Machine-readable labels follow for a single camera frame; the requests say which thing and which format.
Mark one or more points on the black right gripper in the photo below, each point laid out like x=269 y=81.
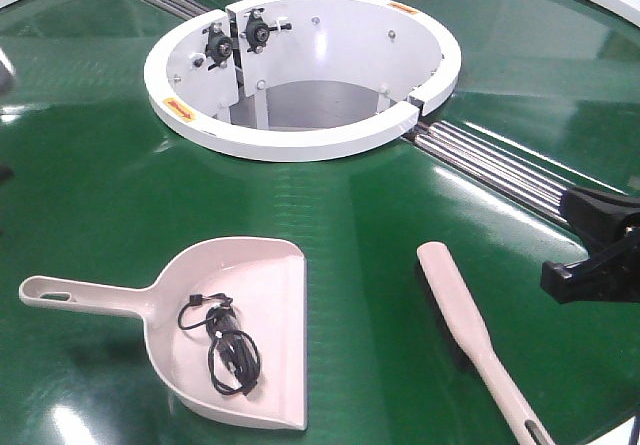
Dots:
x=608 y=226

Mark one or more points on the pink hand brush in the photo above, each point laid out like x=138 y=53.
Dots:
x=470 y=332

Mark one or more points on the pink plastic dustpan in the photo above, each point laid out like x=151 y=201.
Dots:
x=224 y=327

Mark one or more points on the green conveyor belt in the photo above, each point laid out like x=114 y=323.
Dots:
x=101 y=190

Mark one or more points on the right black bearing unit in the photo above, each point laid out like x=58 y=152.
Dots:
x=258 y=32

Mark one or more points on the black bearing unit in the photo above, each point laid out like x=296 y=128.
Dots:
x=219 y=47
x=258 y=32

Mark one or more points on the left black bearing unit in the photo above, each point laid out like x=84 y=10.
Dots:
x=219 y=47

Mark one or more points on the white central ring housing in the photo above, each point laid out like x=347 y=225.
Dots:
x=350 y=76

